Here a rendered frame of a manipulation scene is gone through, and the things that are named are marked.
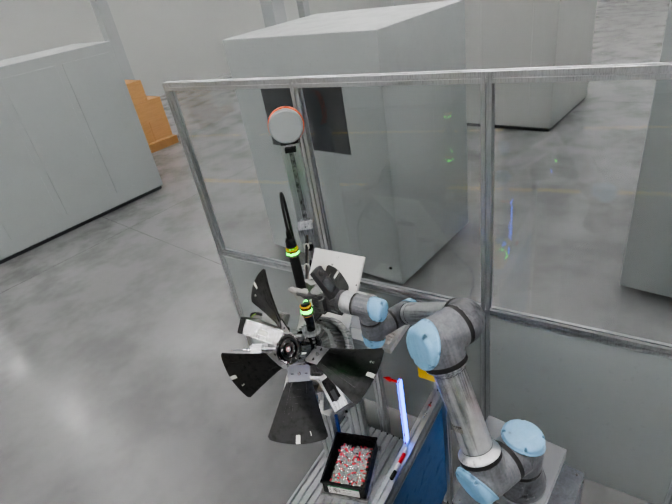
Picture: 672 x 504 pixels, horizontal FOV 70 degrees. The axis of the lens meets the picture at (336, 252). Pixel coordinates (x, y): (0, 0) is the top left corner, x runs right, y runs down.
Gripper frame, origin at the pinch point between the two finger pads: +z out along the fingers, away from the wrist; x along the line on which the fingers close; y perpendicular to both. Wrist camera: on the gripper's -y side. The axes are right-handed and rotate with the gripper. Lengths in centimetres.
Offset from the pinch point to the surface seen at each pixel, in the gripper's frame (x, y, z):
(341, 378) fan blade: -6.4, 33.4, -17.6
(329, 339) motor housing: 11.2, 35.0, -0.9
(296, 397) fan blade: -12.8, 45.1, 1.1
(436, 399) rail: 23, 65, -40
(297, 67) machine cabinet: 202, -32, 136
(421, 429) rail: 7, 65, -41
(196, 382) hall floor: 37, 151, 155
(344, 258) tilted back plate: 41.9, 16.3, 7.0
